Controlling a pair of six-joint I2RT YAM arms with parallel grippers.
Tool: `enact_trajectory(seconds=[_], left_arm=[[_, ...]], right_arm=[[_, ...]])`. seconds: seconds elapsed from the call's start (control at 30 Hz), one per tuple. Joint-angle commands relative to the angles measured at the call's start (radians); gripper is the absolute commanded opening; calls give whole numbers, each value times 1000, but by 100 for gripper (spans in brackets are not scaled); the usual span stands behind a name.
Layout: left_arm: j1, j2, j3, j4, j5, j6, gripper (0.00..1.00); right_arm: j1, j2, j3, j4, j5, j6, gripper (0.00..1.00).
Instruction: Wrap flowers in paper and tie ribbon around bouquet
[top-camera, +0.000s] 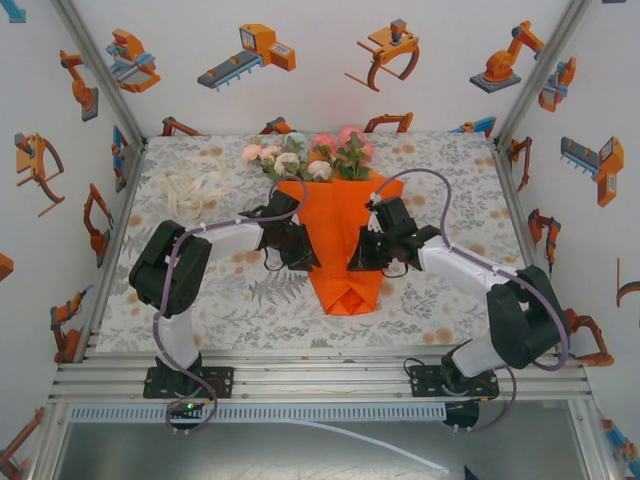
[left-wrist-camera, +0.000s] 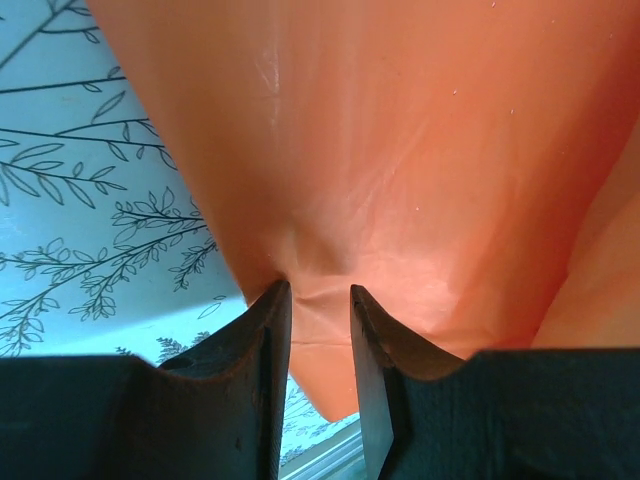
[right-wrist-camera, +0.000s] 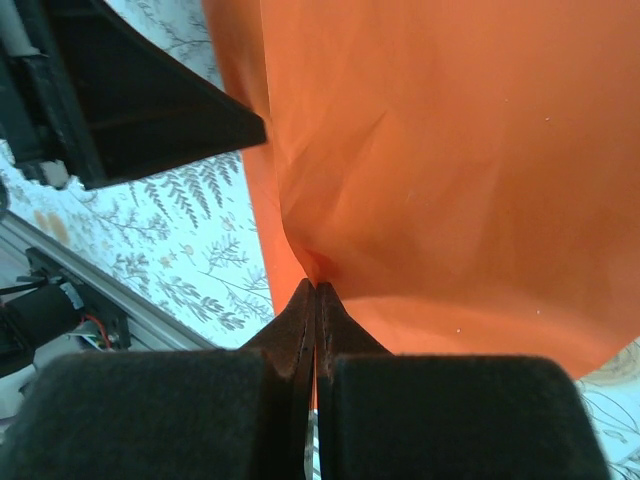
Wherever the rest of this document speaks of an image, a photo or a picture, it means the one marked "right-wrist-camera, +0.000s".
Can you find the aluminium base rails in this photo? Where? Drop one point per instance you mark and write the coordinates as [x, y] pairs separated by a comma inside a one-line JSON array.
[[125, 300]]

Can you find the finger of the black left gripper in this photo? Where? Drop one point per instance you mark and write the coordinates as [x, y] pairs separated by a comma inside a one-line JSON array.
[[165, 110]]

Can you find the orange wrapping paper sheet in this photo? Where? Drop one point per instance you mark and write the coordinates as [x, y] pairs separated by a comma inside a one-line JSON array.
[[450, 175]]

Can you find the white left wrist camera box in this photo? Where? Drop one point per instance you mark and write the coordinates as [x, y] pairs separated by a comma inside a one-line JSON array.
[[17, 27]]

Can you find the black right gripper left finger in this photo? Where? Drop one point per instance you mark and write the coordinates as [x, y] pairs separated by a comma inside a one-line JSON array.
[[150, 415]]

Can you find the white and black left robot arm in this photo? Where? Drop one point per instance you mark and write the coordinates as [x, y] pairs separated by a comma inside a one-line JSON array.
[[35, 310]]

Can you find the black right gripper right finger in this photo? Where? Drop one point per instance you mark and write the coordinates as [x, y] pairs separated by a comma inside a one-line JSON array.
[[450, 420]]

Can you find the floral patterned table mat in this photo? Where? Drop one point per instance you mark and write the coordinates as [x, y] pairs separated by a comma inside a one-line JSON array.
[[190, 210]]

